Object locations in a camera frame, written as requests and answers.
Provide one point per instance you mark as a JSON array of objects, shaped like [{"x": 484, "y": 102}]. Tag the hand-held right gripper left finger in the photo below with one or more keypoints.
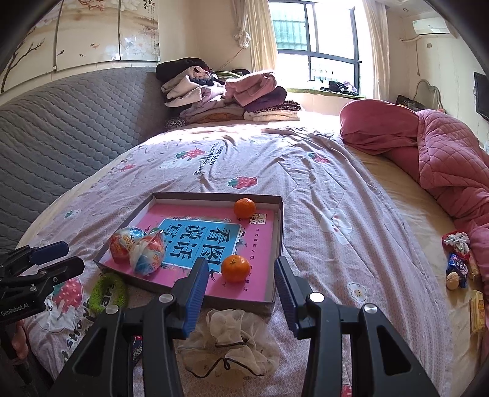
[{"x": 195, "y": 297}]

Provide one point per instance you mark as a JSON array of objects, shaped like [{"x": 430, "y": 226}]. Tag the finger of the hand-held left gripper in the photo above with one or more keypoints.
[
  {"x": 63, "y": 270},
  {"x": 49, "y": 252}
]

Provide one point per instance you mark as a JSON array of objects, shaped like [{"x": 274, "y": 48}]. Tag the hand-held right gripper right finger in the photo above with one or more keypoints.
[{"x": 284, "y": 294}]

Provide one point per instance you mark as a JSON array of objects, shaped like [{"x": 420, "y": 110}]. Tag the grey cardboard box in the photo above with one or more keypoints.
[{"x": 244, "y": 305}]

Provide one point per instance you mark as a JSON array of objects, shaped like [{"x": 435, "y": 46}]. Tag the orange tangerine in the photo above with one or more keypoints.
[
  {"x": 235, "y": 268},
  {"x": 244, "y": 209}
]

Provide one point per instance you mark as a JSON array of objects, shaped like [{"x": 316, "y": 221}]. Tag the red egg-shaped toy pack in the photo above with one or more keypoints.
[{"x": 120, "y": 246}]

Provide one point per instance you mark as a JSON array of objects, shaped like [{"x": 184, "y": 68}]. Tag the cream mesh pouch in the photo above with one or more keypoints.
[{"x": 237, "y": 343}]

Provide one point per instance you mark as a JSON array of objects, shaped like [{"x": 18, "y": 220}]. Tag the white egg-shaped toy pack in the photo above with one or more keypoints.
[{"x": 149, "y": 254}]

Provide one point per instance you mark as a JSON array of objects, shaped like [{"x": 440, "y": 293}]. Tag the blue snack packet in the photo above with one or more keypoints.
[{"x": 136, "y": 349}]

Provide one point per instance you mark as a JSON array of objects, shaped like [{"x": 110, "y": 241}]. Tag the person's left hand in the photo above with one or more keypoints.
[{"x": 20, "y": 339}]

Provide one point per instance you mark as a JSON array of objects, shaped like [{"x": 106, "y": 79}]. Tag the grey quilted headboard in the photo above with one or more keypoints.
[{"x": 57, "y": 133}]

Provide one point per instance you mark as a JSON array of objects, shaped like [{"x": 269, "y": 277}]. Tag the strawberry bear printed blanket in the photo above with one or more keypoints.
[{"x": 305, "y": 171}]

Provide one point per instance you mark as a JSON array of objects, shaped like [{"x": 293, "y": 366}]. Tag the beige bed sheet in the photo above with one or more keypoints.
[{"x": 412, "y": 213}]

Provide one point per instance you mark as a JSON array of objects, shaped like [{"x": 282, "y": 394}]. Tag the small beige round toy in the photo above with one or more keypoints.
[{"x": 453, "y": 281}]

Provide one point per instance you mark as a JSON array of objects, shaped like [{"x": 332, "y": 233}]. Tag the dark dotted fabric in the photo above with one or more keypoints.
[{"x": 175, "y": 124}]

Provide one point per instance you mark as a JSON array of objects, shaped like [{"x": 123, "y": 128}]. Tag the small blue packet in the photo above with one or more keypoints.
[{"x": 458, "y": 265}]

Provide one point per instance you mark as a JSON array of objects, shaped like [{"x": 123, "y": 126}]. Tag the cream folded garment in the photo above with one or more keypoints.
[{"x": 275, "y": 115}]

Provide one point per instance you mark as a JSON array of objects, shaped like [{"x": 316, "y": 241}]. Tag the lavender folded garment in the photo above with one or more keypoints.
[{"x": 214, "y": 112}]

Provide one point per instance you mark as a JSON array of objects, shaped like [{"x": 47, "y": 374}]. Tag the leopard print garment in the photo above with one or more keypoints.
[{"x": 286, "y": 106}]

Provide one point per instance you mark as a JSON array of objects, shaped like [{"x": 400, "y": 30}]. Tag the yellow packet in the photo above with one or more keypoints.
[{"x": 477, "y": 311}]

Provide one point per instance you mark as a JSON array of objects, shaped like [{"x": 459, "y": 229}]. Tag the dark purple folded garment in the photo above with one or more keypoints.
[{"x": 273, "y": 99}]

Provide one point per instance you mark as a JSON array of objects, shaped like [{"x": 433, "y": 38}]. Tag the green windowsill cloth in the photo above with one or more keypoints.
[{"x": 305, "y": 91}]

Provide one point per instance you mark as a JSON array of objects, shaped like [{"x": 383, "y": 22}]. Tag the beige garment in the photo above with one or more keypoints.
[{"x": 183, "y": 89}]

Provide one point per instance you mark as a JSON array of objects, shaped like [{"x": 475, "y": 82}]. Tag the pink folded garment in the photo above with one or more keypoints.
[{"x": 252, "y": 87}]

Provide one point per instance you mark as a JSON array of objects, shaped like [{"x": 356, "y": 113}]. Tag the pink quilted comforter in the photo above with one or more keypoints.
[{"x": 439, "y": 152}]

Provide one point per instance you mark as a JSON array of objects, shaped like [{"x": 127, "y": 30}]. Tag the dark clothes on windowsill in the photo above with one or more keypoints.
[{"x": 340, "y": 87}]

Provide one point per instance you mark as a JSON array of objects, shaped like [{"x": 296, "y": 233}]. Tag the black garment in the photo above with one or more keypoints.
[{"x": 179, "y": 68}]

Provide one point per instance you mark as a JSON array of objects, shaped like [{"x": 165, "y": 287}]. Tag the dark bag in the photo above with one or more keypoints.
[{"x": 407, "y": 102}]

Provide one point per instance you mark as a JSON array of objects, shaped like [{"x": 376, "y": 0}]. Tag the window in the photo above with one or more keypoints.
[{"x": 328, "y": 38}]

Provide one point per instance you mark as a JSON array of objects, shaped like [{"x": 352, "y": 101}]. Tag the curtain tie tassel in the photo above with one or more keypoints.
[{"x": 242, "y": 37}]

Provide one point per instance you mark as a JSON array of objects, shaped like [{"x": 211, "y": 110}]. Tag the cream curtain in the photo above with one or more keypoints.
[
  {"x": 376, "y": 49},
  {"x": 261, "y": 34}
]

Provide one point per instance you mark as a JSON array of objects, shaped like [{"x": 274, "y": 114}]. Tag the black television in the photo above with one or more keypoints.
[{"x": 482, "y": 95}]

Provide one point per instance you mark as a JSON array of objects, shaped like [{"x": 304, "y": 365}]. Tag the white air conditioner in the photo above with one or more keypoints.
[{"x": 431, "y": 26}]

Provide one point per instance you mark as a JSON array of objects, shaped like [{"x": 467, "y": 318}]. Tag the floral wall panels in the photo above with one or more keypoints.
[{"x": 76, "y": 34}]

